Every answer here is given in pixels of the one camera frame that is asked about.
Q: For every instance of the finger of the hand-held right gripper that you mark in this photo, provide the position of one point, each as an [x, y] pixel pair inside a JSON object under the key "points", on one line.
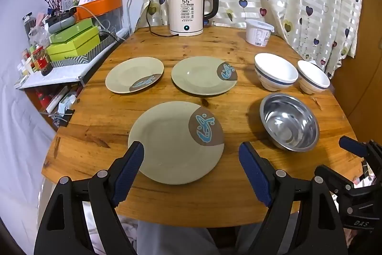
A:
{"points": [[331, 177], [352, 147]]}

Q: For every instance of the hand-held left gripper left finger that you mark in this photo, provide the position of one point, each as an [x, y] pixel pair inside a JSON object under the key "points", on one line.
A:
{"points": [[128, 171]]}

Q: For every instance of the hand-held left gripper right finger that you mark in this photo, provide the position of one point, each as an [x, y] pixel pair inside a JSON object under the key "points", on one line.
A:
{"points": [[255, 174]]}

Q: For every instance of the green plate with fish print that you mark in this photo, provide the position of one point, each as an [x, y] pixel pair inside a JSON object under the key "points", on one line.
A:
{"points": [[167, 150], [128, 77], [197, 77]]}

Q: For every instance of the stainless steel bowl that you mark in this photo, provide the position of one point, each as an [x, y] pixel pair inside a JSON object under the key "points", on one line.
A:
{"points": [[288, 123]]}

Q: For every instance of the small white blue-striped bowl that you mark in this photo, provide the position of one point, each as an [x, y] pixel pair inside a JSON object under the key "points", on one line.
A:
{"points": [[313, 77]]}

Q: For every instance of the large white blue-striped bowl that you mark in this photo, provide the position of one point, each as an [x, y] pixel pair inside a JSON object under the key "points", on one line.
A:
{"points": [[276, 68]]}

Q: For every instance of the wooden wardrobe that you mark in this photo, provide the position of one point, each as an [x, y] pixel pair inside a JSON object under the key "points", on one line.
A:
{"points": [[364, 69]]}

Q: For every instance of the black binder clip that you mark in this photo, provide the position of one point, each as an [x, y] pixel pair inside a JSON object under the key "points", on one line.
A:
{"points": [[64, 120]]}

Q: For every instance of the person's grey trousers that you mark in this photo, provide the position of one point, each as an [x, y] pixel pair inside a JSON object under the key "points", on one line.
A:
{"points": [[173, 240]]}

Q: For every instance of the red item under shelf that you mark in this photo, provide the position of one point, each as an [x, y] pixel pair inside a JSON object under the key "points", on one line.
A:
{"points": [[44, 99]]}

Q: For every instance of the white shelf board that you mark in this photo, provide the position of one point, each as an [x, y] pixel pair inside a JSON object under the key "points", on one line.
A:
{"points": [[59, 75]]}

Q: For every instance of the zigzag patterned tray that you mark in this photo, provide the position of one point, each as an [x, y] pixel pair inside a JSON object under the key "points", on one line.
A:
{"points": [[74, 61]]}

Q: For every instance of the light green flat box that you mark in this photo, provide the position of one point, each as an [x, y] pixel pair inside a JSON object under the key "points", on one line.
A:
{"points": [[74, 47]]}

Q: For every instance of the white plastic lidded tub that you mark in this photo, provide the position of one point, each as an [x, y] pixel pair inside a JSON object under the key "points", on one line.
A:
{"points": [[258, 32]]}

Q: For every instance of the dark green flat box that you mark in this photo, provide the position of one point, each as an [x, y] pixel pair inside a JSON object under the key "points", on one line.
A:
{"points": [[74, 29]]}

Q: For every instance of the grey handheld device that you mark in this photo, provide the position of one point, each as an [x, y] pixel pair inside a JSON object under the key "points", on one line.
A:
{"points": [[61, 24]]}

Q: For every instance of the clear storage box orange lid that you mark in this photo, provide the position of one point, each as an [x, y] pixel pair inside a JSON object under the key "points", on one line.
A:
{"points": [[104, 8]]}

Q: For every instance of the white electric kettle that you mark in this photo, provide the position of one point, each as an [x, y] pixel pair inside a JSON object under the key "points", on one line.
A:
{"points": [[186, 13]]}

